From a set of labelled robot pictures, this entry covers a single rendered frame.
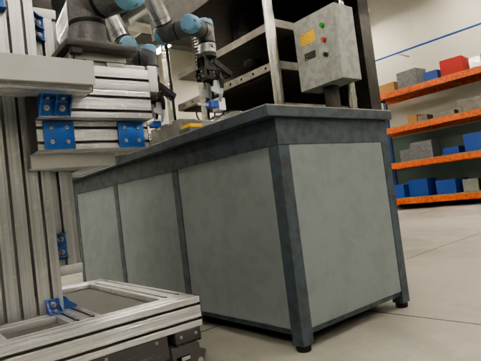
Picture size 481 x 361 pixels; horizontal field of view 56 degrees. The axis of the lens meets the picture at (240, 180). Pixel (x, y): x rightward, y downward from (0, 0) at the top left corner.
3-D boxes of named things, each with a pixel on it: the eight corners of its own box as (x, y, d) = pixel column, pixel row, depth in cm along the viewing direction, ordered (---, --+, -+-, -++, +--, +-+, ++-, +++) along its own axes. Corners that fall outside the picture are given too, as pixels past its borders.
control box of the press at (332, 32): (367, 286, 225) (329, 0, 231) (321, 282, 248) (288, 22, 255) (392, 277, 239) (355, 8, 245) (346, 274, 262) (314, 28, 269)
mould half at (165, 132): (181, 139, 194) (177, 108, 194) (152, 149, 214) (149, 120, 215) (266, 137, 225) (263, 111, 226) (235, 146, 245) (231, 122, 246)
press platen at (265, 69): (276, 68, 260) (275, 59, 261) (178, 111, 346) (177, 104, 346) (354, 77, 307) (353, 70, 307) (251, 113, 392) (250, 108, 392)
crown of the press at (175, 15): (270, 23, 247) (257, -84, 250) (157, 87, 348) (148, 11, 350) (363, 43, 300) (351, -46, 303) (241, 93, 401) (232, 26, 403)
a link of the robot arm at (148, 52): (137, 49, 213) (155, 49, 215) (140, 71, 213) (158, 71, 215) (138, 43, 206) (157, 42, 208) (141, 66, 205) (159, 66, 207)
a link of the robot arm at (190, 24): (172, 36, 184) (186, 43, 194) (196, 29, 180) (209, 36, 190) (170, 17, 185) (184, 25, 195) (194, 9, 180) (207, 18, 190)
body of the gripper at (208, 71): (197, 84, 194) (193, 56, 195) (212, 85, 200) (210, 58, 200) (206, 79, 189) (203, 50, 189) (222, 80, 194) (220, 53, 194)
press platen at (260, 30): (274, 26, 263) (273, 18, 263) (177, 79, 348) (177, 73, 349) (348, 41, 307) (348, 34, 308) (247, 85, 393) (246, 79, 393)
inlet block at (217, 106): (201, 109, 187) (200, 96, 187) (195, 111, 191) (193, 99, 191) (226, 109, 195) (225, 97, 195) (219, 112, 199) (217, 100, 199)
